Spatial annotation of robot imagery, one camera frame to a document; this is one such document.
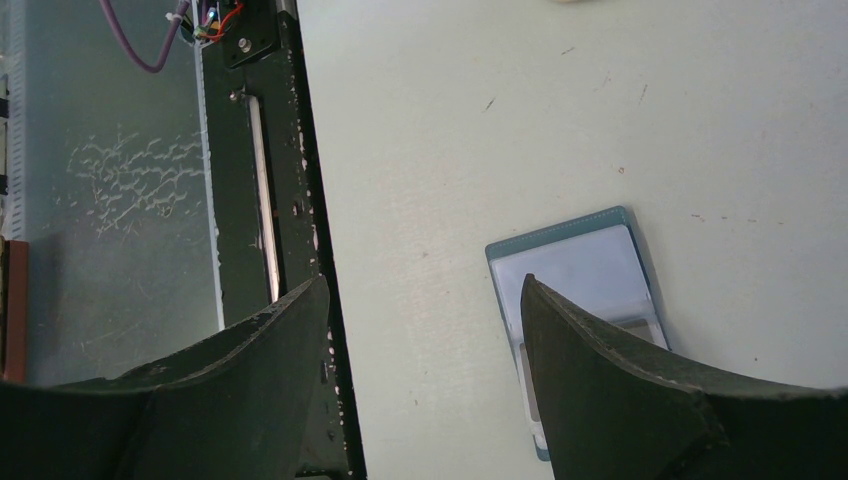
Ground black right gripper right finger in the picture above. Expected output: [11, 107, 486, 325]
[521, 276, 847, 479]

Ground aluminium frame rail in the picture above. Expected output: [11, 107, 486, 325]
[0, 0, 28, 386]

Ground blue card holder wallet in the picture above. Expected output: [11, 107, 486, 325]
[485, 206, 668, 462]

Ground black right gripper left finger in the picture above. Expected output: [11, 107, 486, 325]
[1, 276, 330, 479]

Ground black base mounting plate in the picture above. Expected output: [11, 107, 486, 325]
[200, 1, 366, 479]

